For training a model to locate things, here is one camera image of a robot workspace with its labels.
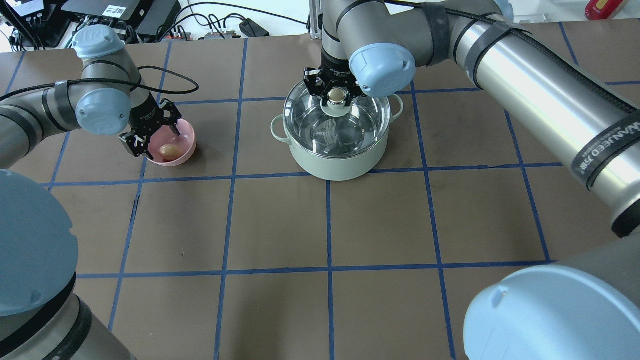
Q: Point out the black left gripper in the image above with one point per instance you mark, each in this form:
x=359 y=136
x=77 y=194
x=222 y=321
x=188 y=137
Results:
x=145 y=114

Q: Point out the pale green cooking pot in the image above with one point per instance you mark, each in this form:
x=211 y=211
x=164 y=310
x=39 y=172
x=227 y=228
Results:
x=336 y=169

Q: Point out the red bottle with yellow cap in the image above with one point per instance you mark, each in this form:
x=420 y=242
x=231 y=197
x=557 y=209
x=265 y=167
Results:
x=596 y=10

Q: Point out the black power adapter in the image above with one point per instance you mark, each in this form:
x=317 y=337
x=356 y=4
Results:
x=251 y=29

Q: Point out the glass pot lid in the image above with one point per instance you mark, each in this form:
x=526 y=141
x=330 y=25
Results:
x=361 y=126

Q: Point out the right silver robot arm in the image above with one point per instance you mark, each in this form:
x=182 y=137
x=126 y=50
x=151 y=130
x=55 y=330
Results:
x=582 y=308

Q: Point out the pink bowl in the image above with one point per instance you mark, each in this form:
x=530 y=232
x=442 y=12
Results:
x=187 y=142

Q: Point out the brown egg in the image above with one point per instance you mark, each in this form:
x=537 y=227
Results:
x=170 y=152

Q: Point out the black red computer box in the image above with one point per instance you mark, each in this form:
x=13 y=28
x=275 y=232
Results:
x=147 y=17

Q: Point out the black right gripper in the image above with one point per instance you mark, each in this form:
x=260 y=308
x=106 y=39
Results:
x=334 y=69

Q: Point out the aluminium frame post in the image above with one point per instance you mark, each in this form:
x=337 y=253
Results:
x=315 y=19

